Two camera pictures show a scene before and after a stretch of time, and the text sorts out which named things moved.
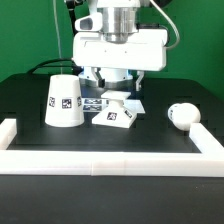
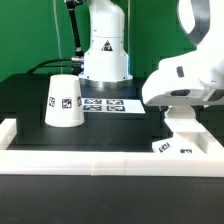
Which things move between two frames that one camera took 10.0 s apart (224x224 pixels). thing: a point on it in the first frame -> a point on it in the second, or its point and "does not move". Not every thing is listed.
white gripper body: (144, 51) -> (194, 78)
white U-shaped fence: (207, 163) does not move
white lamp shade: (64, 107) does not move
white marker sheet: (98, 105) does not move
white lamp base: (116, 115) -> (188, 132)
